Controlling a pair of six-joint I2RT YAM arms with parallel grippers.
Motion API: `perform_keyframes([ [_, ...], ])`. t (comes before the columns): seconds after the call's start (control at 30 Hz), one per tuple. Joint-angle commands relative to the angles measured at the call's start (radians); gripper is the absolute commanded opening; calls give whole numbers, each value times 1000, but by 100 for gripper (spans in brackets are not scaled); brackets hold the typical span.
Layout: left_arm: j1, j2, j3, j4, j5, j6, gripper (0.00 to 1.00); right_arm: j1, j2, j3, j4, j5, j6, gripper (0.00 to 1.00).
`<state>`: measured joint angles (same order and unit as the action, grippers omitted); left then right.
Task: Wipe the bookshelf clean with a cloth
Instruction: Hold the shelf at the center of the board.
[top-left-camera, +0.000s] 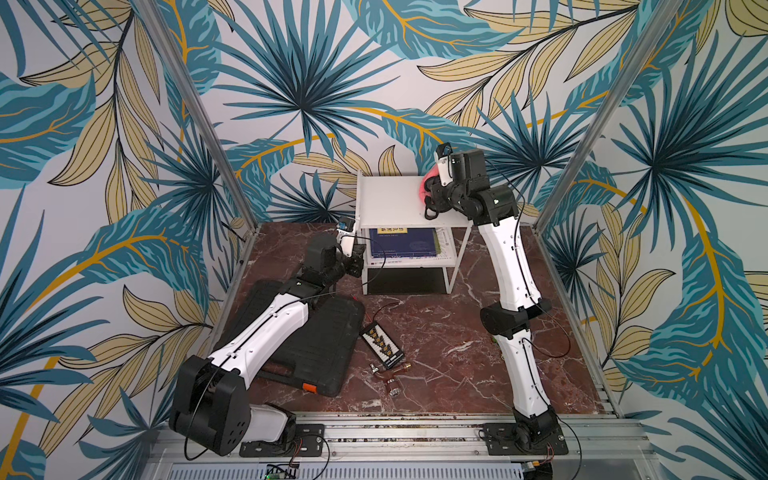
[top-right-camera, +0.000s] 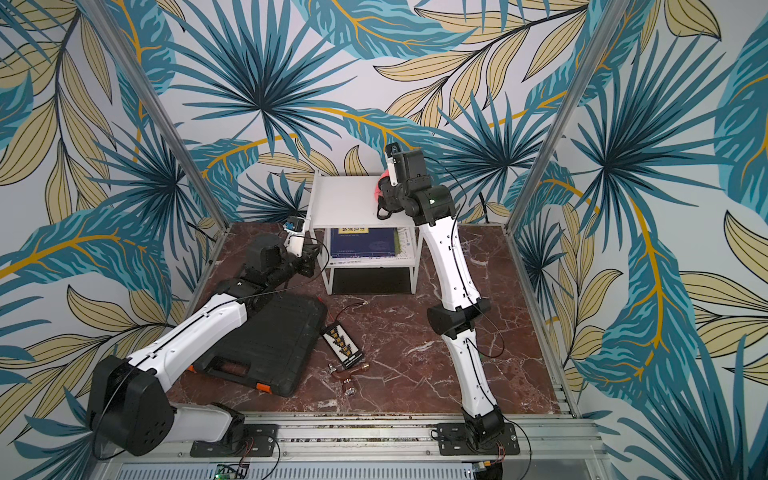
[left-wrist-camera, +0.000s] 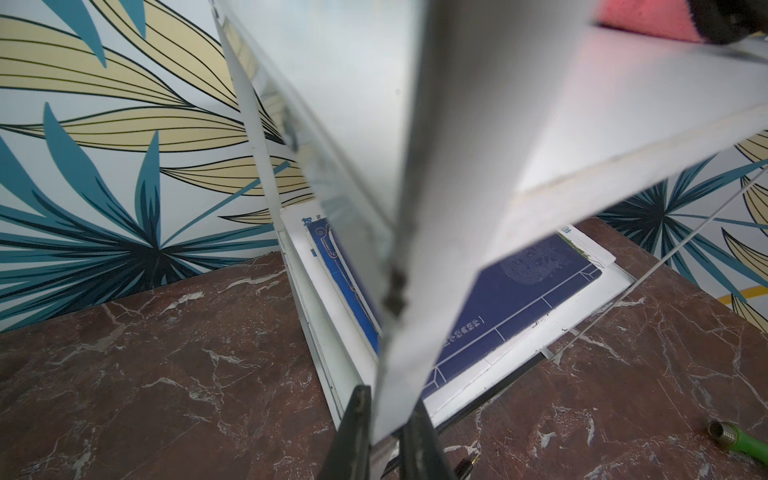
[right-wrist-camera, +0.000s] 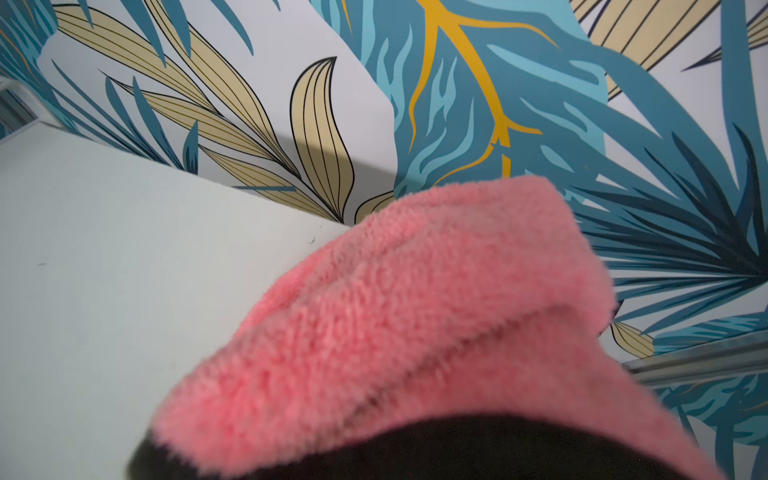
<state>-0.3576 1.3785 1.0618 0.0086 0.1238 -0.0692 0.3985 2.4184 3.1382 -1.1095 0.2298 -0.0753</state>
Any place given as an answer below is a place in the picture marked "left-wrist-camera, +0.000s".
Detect white two-tier bookshelf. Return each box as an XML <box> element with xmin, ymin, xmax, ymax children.
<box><xmin>212</xmin><ymin>1</ymin><xmax>767</xmax><ymax>442</ymax></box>

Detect white papers under book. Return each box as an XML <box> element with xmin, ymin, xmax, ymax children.
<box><xmin>279</xmin><ymin>201</ymin><xmax>632</xmax><ymax>427</ymax></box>

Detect dark blue book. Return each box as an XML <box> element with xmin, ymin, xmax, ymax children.
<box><xmin>302</xmin><ymin>217</ymin><xmax>602</xmax><ymax>398</ymax></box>

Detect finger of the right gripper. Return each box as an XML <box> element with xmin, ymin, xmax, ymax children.
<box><xmin>689</xmin><ymin>0</ymin><xmax>767</xmax><ymax>45</ymax></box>

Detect pink fluffy cloth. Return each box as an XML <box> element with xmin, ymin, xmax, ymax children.
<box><xmin>595</xmin><ymin>0</ymin><xmax>707</xmax><ymax>43</ymax></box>

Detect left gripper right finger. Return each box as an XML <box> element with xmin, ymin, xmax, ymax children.
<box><xmin>399</xmin><ymin>400</ymin><xmax>457</xmax><ymax>480</ymax></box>

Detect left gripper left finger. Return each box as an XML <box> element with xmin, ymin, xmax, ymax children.
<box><xmin>316</xmin><ymin>385</ymin><xmax>372</xmax><ymax>480</ymax></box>

